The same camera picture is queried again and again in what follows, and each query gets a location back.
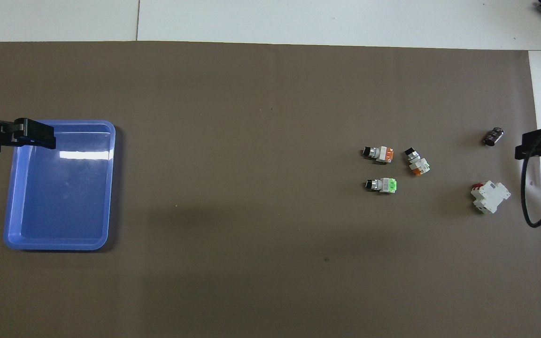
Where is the white circuit breaker red lever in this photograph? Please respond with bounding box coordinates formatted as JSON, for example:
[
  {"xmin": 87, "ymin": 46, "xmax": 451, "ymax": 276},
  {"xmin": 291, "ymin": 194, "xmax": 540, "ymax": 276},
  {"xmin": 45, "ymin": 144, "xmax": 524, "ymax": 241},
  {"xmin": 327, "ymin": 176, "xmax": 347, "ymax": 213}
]
[{"xmin": 471, "ymin": 181, "xmax": 511, "ymax": 215}]

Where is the blue plastic tray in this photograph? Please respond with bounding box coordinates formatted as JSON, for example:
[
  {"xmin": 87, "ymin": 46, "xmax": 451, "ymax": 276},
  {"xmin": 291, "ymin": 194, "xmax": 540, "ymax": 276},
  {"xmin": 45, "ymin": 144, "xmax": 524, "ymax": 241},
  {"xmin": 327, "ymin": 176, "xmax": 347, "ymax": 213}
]
[{"xmin": 3, "ymin": 120, "xmax": 116, "ymax": 251}]

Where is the brown table mat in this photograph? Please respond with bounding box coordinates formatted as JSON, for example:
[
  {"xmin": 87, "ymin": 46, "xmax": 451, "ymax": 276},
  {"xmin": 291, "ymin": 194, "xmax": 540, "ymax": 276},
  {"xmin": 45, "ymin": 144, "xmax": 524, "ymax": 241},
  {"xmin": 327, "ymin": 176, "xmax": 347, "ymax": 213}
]
[{"xmin": 0, "ymin": 41, "xmax": 541, "ymax": 338}]

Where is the switch with orange block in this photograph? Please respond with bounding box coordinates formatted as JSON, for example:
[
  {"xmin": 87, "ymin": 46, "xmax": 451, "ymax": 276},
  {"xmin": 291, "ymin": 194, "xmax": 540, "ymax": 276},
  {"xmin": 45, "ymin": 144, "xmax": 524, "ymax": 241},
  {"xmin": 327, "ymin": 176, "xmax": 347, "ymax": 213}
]
[{"xmin": 361, "ymin": 146, "xmax": 395, "ymax": 164}]

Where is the switch with green block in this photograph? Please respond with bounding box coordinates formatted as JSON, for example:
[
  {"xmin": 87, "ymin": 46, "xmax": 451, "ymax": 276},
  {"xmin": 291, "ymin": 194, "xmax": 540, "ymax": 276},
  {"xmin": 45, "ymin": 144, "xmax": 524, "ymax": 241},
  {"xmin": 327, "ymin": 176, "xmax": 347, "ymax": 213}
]
[{"xmin": 364, "ymin": 177, "xmax": 398, "ymax": 194}]

